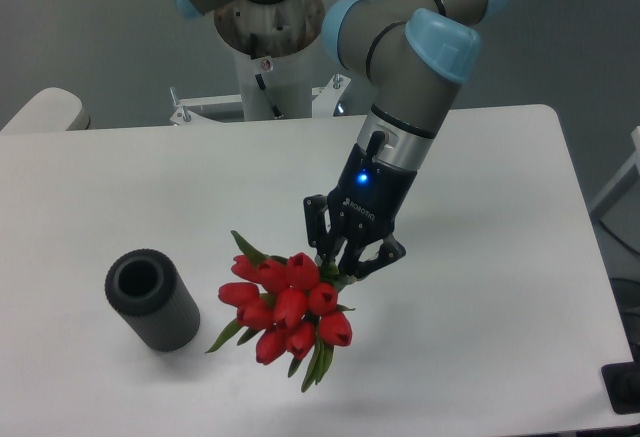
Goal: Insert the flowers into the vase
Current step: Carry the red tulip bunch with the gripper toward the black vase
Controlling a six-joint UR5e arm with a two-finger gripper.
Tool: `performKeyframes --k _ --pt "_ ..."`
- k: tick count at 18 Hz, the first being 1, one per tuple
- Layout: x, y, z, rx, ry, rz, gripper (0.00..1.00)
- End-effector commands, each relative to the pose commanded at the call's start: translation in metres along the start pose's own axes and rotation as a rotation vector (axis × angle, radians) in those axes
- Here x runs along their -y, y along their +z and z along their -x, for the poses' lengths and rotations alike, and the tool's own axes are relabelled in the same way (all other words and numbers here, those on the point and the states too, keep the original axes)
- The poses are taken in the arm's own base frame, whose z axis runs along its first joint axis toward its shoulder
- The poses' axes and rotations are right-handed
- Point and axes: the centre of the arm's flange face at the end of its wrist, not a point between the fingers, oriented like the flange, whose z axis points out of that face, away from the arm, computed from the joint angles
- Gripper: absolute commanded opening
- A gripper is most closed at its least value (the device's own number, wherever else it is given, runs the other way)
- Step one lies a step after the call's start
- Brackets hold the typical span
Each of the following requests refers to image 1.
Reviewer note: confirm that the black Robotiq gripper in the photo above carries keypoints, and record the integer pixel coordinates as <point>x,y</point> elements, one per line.
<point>361,210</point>

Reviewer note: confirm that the red tulip bouquet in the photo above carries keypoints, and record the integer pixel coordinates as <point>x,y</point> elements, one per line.
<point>290,304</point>

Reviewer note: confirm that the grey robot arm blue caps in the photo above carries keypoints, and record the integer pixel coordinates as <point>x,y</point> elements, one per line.
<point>416,53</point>

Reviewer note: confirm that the dark grey ribbed vase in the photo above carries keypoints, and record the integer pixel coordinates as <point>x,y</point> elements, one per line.
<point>145,288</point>

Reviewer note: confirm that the white furniture at right edge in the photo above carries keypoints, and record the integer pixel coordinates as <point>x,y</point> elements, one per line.
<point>619,184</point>

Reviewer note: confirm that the black device at table edge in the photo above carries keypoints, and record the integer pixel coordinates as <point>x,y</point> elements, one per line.
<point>622,386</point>

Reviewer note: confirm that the white chair backrest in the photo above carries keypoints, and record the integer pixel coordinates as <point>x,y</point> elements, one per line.
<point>51,110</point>

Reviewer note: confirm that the white metal base frame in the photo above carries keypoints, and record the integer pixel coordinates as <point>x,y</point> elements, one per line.
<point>325,101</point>

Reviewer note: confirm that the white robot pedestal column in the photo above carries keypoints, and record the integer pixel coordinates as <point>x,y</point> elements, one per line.
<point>272,46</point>

